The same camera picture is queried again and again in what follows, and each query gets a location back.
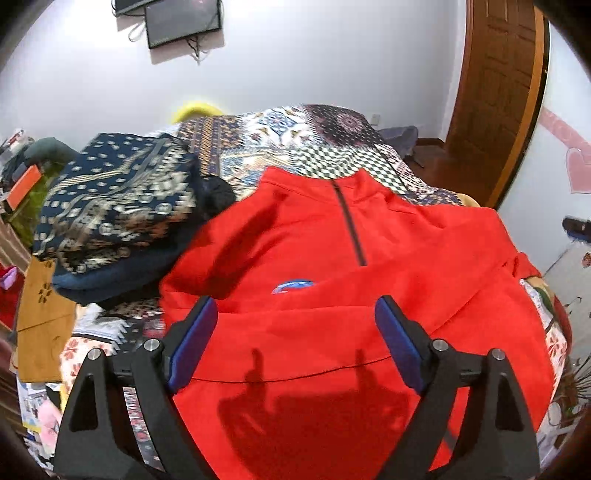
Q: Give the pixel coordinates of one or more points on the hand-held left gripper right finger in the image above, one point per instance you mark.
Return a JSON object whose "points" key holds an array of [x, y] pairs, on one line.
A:
{"points": [[397, 337]]}

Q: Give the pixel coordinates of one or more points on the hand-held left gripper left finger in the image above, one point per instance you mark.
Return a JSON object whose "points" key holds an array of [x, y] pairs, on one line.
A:
{"points": [[196, 337]]}

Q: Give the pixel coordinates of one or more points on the red zip-neck pullover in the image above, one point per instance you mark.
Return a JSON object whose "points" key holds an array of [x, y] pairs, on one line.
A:
{"points": [[314, 230]]}

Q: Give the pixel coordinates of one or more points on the black garment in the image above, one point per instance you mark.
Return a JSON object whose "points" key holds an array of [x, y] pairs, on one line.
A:
{"points": [[217, 194]]}

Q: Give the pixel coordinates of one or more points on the mustard yellow cloth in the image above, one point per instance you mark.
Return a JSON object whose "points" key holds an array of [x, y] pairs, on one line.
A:
{"points": [[44, 323]]}

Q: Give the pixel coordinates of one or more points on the dark blue patterned blanket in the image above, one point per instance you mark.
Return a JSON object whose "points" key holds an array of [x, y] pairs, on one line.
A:
{"points": [[115, 194]]}

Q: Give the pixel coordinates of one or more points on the white floral cabinet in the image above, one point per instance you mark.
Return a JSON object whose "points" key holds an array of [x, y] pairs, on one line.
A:
{"points": [[570, 277]]}

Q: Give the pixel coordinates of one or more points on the grey cloth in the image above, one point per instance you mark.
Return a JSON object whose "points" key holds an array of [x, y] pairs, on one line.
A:
{"points": [[401, 141]]}

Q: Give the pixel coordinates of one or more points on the dark object on cabinet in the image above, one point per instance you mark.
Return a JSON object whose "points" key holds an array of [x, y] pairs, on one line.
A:
{"points": [[577, 226]]}

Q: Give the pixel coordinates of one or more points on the patchwork patterned bedspread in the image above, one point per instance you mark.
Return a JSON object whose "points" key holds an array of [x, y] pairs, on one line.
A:
{"points": [[286, 134]]}

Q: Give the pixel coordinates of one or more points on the yellow round object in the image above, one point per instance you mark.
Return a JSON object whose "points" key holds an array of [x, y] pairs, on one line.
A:
{"points": [[194, 110]]}

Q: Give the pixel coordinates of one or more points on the orange box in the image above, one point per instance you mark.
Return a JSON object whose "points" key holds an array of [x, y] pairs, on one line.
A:
{"points": [[24, 187]]}

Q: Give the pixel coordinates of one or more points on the grey-green cushion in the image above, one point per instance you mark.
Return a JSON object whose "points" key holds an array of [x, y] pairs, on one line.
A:
{"points": [[48, 147]]}

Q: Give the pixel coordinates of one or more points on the brown wooden door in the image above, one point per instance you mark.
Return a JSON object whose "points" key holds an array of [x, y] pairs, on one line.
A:
{"points": [[498, 101]]}

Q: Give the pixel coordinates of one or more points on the white wall outlet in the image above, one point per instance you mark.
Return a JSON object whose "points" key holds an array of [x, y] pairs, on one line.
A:
{"points": [[375, 120]]}

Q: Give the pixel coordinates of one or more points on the pink heart wall decal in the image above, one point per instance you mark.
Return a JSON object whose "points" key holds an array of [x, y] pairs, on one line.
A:
{"points": [[575, 157]]}

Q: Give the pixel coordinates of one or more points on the black wall monitor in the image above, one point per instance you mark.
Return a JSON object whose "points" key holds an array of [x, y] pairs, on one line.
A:
{"points": [[182, 21]]}

